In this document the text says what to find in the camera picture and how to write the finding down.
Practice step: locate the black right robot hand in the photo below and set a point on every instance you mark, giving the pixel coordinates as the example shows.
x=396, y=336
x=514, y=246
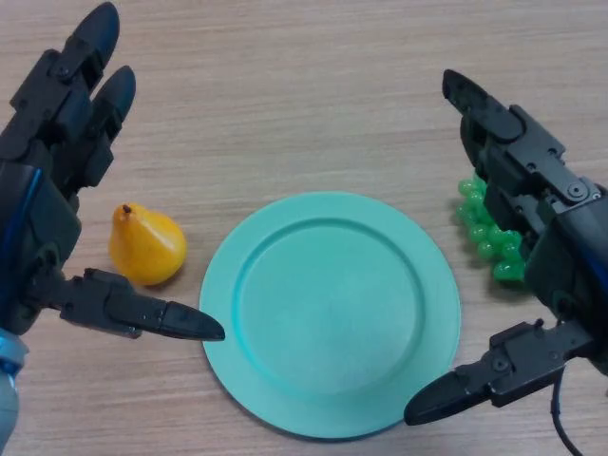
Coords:
x=565, y=266

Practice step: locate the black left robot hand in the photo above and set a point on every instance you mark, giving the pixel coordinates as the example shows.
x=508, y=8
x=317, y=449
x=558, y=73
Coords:
x=43, y=228

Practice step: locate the yellow pear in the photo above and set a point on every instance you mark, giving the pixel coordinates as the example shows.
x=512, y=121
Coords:
x=147, y=247

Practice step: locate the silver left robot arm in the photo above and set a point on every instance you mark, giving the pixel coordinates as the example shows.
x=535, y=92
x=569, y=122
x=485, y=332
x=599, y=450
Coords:
x=7, y=404

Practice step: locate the teal green round plate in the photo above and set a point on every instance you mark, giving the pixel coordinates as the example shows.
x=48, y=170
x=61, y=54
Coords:
x=328, y=313

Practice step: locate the green grape bunch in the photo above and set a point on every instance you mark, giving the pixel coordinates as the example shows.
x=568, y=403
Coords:
x=477, y=233

